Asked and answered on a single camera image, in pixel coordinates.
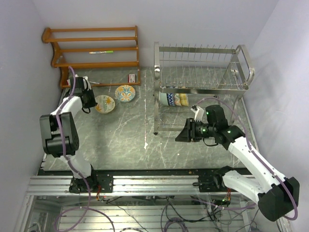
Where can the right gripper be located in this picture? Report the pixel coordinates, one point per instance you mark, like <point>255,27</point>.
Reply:
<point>189,133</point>

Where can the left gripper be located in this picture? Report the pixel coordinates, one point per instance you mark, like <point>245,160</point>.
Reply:
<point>93,103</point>

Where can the orange leaf pattern bowl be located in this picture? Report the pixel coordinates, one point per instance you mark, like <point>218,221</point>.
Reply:
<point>105,104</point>

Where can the orange flower green bowl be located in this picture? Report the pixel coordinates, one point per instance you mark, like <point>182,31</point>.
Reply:
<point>177,99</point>

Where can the yellow sun blue bowl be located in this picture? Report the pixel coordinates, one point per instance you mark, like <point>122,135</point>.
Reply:
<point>184,99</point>

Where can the red pattern blue zigzag bowl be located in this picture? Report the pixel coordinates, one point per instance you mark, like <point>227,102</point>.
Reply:
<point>171,100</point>

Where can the teal dotted grey bowl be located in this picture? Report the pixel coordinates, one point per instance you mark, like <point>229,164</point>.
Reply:
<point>163,99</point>

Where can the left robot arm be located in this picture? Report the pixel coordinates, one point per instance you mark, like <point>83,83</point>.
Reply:
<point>60,138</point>

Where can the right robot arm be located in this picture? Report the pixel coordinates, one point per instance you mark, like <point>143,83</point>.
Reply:
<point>274,193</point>

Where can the steel dish rack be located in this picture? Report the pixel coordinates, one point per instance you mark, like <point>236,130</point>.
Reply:
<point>198,71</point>

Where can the blue orange floral bowl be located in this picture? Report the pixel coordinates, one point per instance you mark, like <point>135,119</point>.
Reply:
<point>125,93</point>

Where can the small red white box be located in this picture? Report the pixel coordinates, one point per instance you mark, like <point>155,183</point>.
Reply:
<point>132,78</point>

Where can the green capped marker pen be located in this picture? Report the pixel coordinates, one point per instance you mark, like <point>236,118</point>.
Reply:
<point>101,52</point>

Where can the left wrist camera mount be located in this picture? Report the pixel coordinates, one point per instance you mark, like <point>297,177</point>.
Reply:
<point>83,84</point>

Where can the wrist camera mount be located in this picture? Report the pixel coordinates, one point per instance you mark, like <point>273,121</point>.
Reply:
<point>83,84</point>
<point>198,111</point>

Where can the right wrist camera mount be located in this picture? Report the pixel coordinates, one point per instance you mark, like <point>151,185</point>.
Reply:
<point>198,111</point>

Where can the aluminium rail frame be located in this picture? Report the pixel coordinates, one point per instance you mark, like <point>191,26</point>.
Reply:
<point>140,201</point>

